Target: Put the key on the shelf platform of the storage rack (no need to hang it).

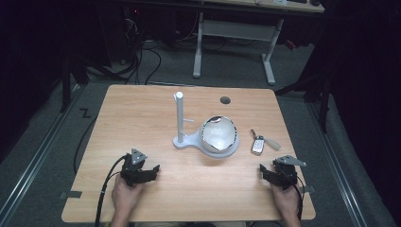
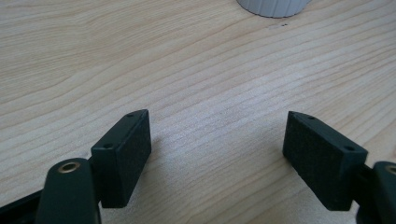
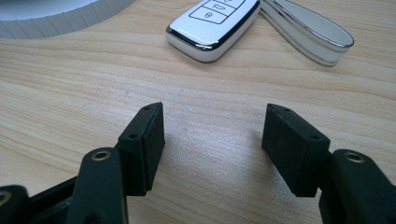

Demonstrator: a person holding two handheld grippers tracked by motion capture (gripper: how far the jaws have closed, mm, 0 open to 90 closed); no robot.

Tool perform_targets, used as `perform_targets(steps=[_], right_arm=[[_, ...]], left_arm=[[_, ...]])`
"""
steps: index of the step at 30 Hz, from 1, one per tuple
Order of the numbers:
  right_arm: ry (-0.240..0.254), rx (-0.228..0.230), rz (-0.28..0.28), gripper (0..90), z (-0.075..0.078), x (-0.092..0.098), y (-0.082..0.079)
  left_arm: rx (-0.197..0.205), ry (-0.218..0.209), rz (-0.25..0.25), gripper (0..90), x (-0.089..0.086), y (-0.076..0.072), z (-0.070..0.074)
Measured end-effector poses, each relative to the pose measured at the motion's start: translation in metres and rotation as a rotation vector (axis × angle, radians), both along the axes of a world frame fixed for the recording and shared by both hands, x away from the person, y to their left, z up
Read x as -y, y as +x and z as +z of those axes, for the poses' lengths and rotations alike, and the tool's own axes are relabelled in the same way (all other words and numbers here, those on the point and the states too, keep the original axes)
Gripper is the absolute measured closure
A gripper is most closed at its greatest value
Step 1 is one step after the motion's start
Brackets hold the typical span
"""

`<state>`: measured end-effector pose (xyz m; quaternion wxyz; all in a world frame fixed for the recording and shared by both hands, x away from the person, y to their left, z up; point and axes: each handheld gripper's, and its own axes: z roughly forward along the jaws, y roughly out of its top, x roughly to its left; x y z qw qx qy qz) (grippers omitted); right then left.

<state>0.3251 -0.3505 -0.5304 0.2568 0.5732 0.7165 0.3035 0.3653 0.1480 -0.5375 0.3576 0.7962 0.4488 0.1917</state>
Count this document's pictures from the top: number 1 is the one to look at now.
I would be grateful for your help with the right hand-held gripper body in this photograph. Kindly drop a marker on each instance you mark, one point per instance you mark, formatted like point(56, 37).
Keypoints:
point(286, 175)

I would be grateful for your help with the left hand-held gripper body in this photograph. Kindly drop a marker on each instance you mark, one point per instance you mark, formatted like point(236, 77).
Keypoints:
point(132, 171)

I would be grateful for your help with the person's left hand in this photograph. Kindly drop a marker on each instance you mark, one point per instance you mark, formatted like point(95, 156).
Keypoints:
point(123, 198)

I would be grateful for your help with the person's right hand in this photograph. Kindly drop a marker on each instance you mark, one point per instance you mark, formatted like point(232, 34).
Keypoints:
point(287, 203)

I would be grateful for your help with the grey tape strip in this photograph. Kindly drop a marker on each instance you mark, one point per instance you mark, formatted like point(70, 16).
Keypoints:
point(309, 189)
point(72, 194)

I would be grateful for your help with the white remote key fob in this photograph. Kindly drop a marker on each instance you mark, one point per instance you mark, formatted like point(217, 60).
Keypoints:
point(258, 146)

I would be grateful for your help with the key with beige head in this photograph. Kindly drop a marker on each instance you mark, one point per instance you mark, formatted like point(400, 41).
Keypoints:
point(273, 144)

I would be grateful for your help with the small dark red key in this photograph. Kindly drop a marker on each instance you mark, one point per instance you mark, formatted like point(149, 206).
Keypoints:
point(253, 133)

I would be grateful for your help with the round white silver-rimmed bowl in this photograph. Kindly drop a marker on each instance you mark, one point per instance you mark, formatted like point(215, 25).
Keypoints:
point(219, 135)

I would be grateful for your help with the black metal stand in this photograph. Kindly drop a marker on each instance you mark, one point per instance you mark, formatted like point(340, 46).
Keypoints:
point(324, 104)
point(65, 85)

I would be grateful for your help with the black round table grommet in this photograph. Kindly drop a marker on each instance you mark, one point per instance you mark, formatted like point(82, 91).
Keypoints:
point(225, 100)

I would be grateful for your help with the white-framed wooden desk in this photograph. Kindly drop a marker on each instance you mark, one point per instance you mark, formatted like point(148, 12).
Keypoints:
point(236, 30)

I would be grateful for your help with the metal floor rail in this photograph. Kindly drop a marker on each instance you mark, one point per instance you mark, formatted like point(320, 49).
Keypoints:
point(34, 167)
point(339, 170)

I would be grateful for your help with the white stand with post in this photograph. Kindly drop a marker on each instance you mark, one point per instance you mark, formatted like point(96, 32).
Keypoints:
point(180, 119)

